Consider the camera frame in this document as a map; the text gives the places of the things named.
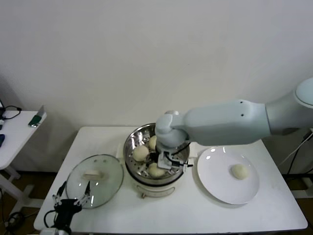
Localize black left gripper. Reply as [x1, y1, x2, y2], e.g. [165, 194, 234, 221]
[52, 181, 92, 228]

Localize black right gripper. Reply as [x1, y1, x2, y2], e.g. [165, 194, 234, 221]
[146, 151, 160, 163]

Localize round glass pot lid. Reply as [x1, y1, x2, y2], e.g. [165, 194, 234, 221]
[65, 154, 124, 210]

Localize perforated steel steamer basket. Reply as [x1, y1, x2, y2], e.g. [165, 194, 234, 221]
[123, 123, 190, 186]

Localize white electric cooking pot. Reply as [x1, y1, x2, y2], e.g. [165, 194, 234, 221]
[116, 142, 198, 199]

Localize round white plate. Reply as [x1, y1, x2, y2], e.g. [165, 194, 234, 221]
[197, 146, 260, 205]

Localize white side table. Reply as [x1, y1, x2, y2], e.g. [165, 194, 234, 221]
[0, 110, 47, 216]

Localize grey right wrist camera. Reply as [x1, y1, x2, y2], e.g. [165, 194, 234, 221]
[157, 151, 194, 173]

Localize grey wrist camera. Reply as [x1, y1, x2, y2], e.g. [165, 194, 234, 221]
[157, 151, 194, 173]
[40, 227, 72, 235]

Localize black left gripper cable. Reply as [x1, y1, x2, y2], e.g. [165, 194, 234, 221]
[43, 209, 59, 230]

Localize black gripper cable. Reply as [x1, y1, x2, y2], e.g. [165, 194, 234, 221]
[43, 209, 59, 230]
[170, 141, 192, 157]

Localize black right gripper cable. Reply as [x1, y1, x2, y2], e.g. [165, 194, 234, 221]
[170, 141, 192, 157]

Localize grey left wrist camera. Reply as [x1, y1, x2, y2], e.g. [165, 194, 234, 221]
[40, 227, 72, 235]

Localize black floor cable bundle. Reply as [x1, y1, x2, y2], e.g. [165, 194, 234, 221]
[0, 211, 25, 232]

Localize thin black cable with plug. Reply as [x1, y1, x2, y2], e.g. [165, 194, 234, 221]
[0, 105, 22, 121]

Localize white power cable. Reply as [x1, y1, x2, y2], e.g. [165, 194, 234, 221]
[280, 138, 311, 165]

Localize black power cable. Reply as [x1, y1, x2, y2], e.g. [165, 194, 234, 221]
[288, 141, 313, 175]

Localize white metal floor frame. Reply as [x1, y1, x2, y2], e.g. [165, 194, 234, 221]
[292, 176, 313, 199]

